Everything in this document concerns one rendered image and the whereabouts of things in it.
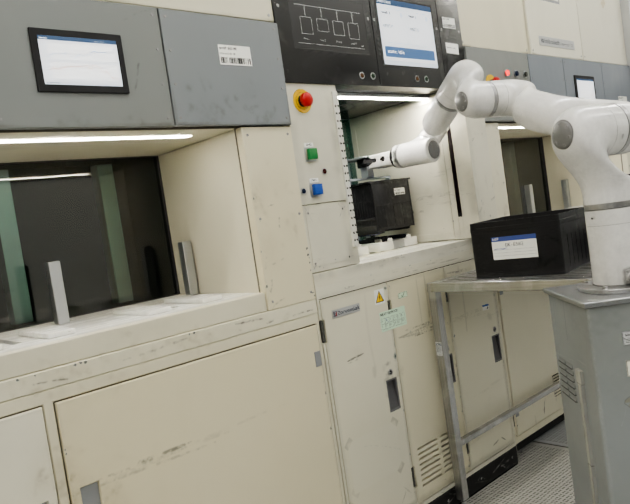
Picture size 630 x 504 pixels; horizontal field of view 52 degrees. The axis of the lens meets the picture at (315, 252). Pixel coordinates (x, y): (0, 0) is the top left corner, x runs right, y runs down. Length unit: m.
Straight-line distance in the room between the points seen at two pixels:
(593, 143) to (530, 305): 1.25
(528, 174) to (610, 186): 2.12
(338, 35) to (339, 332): 0.87
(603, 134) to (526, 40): 1.43
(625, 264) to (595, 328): 0.18
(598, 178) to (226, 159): 0.91
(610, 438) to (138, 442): 1.02
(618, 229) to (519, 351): 1.12
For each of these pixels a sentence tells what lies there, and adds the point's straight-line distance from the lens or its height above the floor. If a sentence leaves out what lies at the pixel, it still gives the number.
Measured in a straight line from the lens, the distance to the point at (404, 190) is 2.41.
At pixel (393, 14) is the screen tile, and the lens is 2.23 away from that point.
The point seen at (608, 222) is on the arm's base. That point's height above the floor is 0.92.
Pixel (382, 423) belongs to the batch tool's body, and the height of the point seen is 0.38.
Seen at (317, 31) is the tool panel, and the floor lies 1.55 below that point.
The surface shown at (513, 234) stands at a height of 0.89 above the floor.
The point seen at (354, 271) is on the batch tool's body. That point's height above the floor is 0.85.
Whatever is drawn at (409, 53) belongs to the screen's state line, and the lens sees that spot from 2.24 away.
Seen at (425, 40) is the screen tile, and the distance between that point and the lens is 2.33.
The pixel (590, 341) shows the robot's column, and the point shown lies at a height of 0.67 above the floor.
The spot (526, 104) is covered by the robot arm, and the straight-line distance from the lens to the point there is 1.75.
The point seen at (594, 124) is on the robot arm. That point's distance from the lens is 1.54.
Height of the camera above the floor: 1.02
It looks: 3 degrees down
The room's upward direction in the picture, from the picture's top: 8 degrees counter-clockwise
